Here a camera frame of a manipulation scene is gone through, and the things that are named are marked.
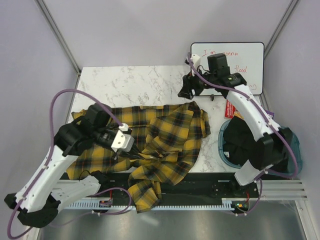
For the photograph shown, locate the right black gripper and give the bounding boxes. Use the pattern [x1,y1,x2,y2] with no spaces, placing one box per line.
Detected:
[177,65,217,100]

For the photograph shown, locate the yellow plaid flannel shirt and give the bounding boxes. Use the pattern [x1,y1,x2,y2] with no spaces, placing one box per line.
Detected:
[66,101,211,213]

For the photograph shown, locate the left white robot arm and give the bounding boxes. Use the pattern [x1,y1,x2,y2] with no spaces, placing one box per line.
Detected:
[4,103,139,228]

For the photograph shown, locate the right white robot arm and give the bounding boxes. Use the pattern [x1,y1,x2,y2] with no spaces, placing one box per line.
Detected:
[178,52,298,197]

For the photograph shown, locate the red card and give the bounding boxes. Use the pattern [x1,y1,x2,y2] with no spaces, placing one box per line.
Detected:
[224,100,244,120]

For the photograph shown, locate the white dry-erase board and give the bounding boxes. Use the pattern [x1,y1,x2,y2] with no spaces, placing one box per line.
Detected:
[190,42,265,96]

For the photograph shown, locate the black shirt in bin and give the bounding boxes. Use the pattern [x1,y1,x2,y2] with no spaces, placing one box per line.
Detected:
[222,117,289,173]

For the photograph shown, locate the teal plastic bin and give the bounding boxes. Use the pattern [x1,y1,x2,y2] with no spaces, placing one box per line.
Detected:
[218,118,303,175]

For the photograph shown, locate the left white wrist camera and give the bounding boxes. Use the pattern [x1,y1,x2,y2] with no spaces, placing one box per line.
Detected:
[111,123,134,153]

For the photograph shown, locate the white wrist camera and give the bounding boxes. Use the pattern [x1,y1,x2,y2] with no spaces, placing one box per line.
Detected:
[185,52,201,69]
[111,123,134,153]

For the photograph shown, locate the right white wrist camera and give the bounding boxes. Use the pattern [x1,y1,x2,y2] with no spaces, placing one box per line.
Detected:
[185,52,201,69]

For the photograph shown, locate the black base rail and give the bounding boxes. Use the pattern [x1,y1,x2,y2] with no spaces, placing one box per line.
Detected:
[76,170,259,205]

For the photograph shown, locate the white slotted cable duct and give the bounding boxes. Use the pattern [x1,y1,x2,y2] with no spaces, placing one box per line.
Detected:
[66,197,246,211]

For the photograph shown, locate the aluminium frame rails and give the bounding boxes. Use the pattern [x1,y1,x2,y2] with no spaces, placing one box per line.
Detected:
[260,180,308,201]

